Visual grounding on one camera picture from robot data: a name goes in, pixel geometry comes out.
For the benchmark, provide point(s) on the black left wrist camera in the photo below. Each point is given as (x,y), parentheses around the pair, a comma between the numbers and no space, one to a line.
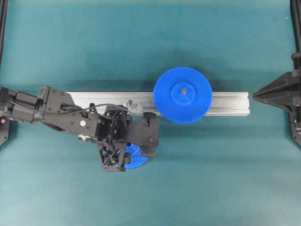
(142,135)

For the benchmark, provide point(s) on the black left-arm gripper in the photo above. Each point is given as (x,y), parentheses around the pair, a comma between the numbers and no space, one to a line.
(111,128)

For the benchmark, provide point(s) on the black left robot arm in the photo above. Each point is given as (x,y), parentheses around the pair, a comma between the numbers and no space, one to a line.
(57,110)

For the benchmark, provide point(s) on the aluminium extrusion rail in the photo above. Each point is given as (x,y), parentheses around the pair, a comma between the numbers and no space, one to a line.
(223,103)

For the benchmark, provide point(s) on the small blue gear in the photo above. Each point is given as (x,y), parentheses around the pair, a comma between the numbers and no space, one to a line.
(137,159)

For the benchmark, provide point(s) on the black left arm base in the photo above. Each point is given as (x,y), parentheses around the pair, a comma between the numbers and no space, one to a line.
(5,125)

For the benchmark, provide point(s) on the black frame post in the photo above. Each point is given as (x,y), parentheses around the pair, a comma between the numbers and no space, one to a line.
(295,8)
(3,15)

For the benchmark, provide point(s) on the large blue gear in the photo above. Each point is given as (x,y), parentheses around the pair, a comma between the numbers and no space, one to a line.
(182,108)

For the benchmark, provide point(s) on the black right frame post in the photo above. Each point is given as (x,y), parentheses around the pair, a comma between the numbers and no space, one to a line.
(295,8)

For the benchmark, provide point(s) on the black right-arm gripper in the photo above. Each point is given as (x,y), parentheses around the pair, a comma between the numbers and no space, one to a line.
(288,102)

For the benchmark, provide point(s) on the black left frame post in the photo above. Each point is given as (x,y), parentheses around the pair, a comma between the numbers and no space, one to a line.
(3,15)

